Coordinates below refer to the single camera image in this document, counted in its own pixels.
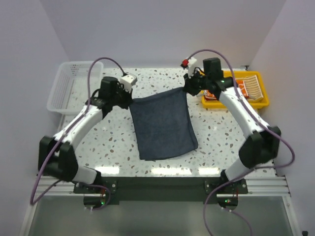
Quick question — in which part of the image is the red patterned towel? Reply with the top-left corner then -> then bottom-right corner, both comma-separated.
203,90 -> 217,101

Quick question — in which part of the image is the yellow striped Doraemon towel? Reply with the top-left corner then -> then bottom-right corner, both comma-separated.
243,75 -> 263,101

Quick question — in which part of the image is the orange white patterned cloth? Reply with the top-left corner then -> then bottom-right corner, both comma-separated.
236,79 -> 249,98

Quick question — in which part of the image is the white plastic laundry basket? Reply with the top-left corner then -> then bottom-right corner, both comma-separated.
47,61 -> 103,116

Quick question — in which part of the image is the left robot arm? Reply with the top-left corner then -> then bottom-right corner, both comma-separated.
38,74 -> 137,193

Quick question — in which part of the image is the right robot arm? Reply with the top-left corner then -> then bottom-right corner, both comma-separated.
181,57 -> 281,193

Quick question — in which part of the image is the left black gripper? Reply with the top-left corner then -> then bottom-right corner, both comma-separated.
110,84 -> 132,110

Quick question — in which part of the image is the yellow plastic tray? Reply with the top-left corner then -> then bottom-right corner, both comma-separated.
198,71 -> 269,110

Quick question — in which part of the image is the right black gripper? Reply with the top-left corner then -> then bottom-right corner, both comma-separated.
184,68 -> 212,97

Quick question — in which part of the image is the dark grey towel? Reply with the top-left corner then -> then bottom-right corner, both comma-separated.
129,87 -> 198,161

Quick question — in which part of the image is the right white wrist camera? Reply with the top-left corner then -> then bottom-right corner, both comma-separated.
181,57 -> 197,77

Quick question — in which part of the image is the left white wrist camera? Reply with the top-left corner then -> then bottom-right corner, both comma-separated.
120,74 -> 137,91

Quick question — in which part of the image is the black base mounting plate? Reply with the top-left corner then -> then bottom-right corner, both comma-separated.
72,176 -> 248,206

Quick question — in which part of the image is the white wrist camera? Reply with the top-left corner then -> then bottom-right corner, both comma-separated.
181,57 -> 197,77
120,74 -> 137,91

